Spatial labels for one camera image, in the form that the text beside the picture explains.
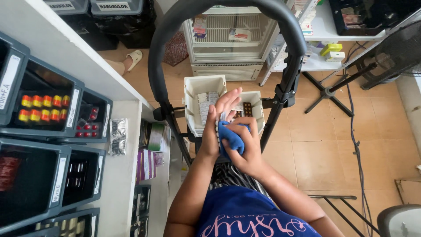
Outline black white striped skirt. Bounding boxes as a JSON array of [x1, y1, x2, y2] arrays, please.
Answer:
[[208, 162, 274, 202]]

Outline brown pill blister pack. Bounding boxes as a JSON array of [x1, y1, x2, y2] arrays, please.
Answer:
[[234, 102, 253, 119]]

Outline blue cleaning cloth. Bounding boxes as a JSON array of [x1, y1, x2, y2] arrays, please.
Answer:
[[217, 120, 251, 157]]

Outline pile of silver blister packs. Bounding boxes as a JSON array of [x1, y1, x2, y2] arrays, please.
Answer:
[[197, 92, 220, 126]]

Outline silver foil blister strip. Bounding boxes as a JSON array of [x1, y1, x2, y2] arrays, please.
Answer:
[[108, 118, 128, 156]]

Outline black standing fan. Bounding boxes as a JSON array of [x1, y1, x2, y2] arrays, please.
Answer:
[[303, 20, 421, 118]]

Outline red pill blister packs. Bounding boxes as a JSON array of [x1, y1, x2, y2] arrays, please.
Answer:
[[75, 105, 99, 138]]

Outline white metal shelf rack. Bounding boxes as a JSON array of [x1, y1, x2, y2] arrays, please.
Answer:
[[259, 0, 421, 87]]

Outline white wooden shelf unit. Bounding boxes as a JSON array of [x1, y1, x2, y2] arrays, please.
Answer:
[[0, 0, 172, 237]]

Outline white glass door refrigerator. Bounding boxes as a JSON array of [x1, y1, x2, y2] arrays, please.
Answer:
[[182, 5, 277, 82]]

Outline person's right hand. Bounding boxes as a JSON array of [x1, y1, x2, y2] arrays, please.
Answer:
[[221, 116, 264, 178]]

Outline black metal floor frame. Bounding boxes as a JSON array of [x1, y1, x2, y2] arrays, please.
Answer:
[[307, 194, 381, 236]]

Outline black garbage bags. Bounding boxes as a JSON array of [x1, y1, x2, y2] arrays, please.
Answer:
[[61, 0, 157, 51]]

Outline small white plastic bin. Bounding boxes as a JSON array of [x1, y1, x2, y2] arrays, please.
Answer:
[[230, 91, 266, 134]]

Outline purple medicine boxes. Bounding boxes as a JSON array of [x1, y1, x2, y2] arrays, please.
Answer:
[[136, 148, 164, 184]]

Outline group of dark grey bins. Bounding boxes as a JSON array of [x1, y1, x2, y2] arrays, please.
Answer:
[[0, 32, 114, 237]]

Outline large white plastic bin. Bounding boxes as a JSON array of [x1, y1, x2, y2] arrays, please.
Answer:
[[184, 75, 228, 138]]

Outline green medicine box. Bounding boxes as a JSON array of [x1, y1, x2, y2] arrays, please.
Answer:
[[147, 122, 166, 152]]

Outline red patterned bag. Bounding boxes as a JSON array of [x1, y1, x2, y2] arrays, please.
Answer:
[[162, 31, 189, 67]]

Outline white pill blister pack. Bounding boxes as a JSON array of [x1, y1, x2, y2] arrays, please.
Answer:
[[215, 111, 231, 146]]

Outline grey plastic chair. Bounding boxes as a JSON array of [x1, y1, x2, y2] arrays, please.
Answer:
[[376, 204, 421, 237]]

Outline orange yellow capsule blister packs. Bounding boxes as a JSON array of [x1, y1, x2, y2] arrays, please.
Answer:
[[18, 94, 71, 123]]

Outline person's left hand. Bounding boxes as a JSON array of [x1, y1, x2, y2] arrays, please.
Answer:
[[201, 87, 244, 158]]

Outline beige slipper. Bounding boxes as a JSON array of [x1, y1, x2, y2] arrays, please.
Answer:
[[126, 49, 144, 72]]

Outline dark floor cable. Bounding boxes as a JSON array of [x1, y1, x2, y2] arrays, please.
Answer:
[[343, 42, 376, 237]]

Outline blue printed shirt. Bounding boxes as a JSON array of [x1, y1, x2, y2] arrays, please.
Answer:
[[197, 186, 322, 237]]

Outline grey labelled storage box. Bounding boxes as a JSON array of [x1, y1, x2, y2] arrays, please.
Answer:
[[44, 0, 90, 16], [90, 0, 144, 16]]

